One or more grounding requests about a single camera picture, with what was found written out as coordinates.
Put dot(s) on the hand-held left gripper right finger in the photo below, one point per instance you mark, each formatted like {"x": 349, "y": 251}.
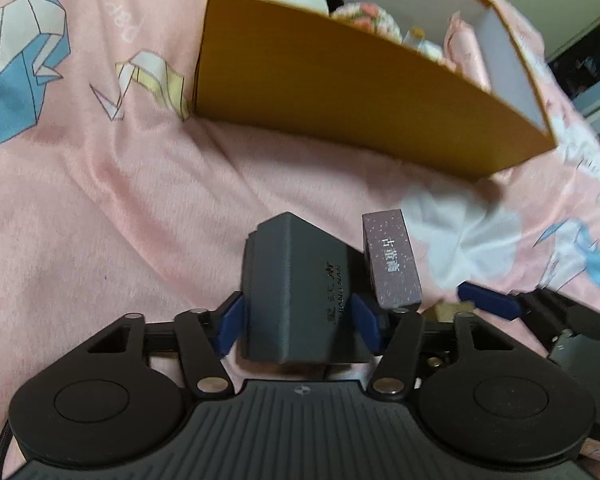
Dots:
{"x": 367, "y": 322}

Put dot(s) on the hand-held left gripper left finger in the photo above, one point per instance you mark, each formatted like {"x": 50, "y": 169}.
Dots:
{"x": 230, "y": 325}

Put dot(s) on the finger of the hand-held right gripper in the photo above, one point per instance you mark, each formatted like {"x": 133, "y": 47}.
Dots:
{"x": 485, "y": 300}

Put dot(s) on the purple speckled box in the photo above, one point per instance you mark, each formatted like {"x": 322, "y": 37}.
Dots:
{"x": 390, "y": 255}

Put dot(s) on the dark grey box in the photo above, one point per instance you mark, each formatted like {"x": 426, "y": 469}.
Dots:
{"x": 290, "y": 285}

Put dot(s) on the orange cardboard box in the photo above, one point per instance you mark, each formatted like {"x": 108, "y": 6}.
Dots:
{"x": 330, "y": 85}

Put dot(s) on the small clear bottle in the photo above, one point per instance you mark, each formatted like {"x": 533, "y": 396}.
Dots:
{"x": 415, "y": 37}

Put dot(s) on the crochet flower bouquet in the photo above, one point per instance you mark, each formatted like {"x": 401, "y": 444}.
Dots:
{"x": 365, "y": 15}

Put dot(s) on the pink printed blanket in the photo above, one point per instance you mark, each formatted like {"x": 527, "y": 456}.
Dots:
{"x": 105, "y": 210}

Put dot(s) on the dark shelving unit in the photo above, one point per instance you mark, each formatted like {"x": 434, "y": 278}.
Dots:
{"x": 590, "y": 80}

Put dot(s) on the white storage cabinet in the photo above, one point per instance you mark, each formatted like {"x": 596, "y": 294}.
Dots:
{"x": 565, "y": 5}

